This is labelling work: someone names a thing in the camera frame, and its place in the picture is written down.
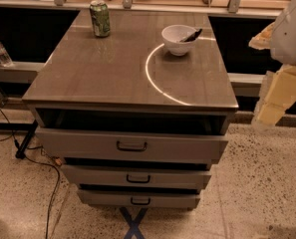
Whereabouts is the black rxbar chocolate bar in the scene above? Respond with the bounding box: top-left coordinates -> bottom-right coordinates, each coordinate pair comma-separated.
179,29 -> 202,43

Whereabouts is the grey drawer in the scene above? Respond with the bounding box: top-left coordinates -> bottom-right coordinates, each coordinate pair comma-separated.
62,164 -> 211,191
36,127 -> 228,163
77,189 -> 200,209

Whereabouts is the bottom grey drawer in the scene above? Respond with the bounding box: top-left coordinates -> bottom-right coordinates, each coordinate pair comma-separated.
77,189 -> 200,209

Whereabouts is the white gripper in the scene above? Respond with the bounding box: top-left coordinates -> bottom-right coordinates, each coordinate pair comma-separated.
249,0 -> 296,126

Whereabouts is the green soda can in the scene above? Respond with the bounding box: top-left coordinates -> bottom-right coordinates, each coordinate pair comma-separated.
90,0 -> 110,38

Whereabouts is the black table leg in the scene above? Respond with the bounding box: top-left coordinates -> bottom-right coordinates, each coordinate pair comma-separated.
15,121 -> 38,159

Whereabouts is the clear water bottle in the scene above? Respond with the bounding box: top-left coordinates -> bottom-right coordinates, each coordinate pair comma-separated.
0,42 -> 13,67

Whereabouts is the middle grey drawer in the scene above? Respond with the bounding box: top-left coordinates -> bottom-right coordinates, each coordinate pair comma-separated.
62,164 -> 211,191

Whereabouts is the black floor cable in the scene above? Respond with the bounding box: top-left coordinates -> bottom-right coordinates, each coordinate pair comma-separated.
0,93 -> 62,239

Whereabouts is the top grey drawer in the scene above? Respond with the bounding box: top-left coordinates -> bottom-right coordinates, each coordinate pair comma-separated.
36,127 -> 228,163

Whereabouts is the white bowl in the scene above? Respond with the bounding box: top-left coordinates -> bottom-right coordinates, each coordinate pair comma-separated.
161,25 -> 196,56

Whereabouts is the grey drawer cabinet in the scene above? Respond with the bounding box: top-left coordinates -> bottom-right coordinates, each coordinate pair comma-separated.
24,11 -> 238,196

